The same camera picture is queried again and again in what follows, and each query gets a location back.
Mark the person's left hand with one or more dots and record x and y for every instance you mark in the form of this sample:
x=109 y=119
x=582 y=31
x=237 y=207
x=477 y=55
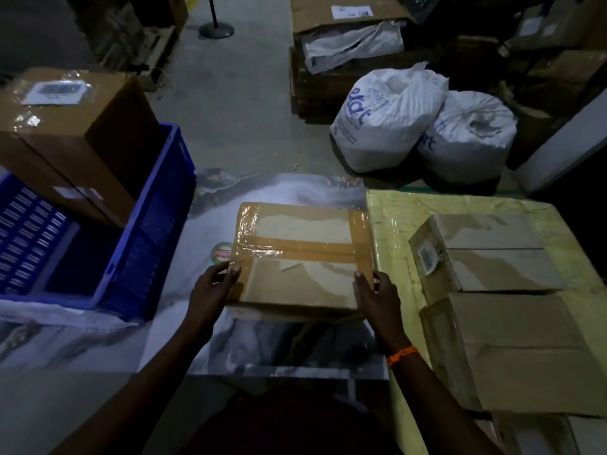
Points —
x=205 y=294

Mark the person's right hand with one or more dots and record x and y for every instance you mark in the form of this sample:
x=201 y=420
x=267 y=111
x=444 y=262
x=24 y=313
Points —
x=381 y=307

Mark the person's left thumb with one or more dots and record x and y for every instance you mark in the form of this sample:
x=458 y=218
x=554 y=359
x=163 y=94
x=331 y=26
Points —
x=229 y=273

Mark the person's right thumb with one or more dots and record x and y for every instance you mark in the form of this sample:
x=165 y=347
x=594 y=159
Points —
x=361 y=285

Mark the taped brown cardboard parcel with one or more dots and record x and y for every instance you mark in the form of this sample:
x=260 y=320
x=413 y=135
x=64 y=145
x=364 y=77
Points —
x=301 y=262

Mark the person's right forearm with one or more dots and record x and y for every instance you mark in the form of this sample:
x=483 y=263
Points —
x=438 y=405

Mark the person's left forearm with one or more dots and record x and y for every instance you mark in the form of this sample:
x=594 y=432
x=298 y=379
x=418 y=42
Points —
x=130 y=388

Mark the round green red sticker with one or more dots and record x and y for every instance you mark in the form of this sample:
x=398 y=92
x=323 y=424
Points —
x=221 y=253

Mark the yellow wrapped flat package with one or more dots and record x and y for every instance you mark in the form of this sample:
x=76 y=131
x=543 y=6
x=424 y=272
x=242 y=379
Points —
x=393 y=222

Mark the orange wrist thread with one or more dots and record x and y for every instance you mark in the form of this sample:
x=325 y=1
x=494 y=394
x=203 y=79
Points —
x=402 y=355

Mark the small cardboard box with label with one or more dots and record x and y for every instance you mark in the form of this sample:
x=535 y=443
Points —
x=488 y=255

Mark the blue plastic crate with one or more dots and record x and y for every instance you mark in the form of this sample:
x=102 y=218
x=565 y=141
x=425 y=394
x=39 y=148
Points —
x=102 y=241

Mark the person's dark shirt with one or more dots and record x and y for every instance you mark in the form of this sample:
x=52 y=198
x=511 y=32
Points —
x=289 y=421

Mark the large white tied sack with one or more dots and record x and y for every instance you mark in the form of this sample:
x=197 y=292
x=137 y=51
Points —
x=386 y=123

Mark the plain flat cardboard box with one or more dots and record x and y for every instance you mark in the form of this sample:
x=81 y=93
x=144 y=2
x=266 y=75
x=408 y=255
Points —
x=514 y=350

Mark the small white tied sack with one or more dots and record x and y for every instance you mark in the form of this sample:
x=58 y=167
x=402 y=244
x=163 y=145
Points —
x=467 y=137

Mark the wooden pallet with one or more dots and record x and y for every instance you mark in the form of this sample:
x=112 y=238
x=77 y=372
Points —
x=308 y=85

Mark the large brown cardboard box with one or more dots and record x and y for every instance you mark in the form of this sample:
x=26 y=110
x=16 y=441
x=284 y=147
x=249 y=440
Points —
x=76 y=137

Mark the white plastic bag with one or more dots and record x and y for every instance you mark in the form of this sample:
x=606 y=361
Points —
x=351 y=44

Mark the white flat board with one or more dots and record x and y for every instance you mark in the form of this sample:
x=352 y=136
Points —
x=564 y=146

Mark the open cardboard box with label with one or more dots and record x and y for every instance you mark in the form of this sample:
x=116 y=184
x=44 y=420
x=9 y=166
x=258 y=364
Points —
x=346 y=11

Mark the stack of dark cardboard boxes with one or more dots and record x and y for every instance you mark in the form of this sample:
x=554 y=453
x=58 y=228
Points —
x=552 y=47

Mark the black stanchion post base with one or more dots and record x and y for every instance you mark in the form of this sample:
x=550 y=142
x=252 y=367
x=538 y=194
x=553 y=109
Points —
x=216 y=28

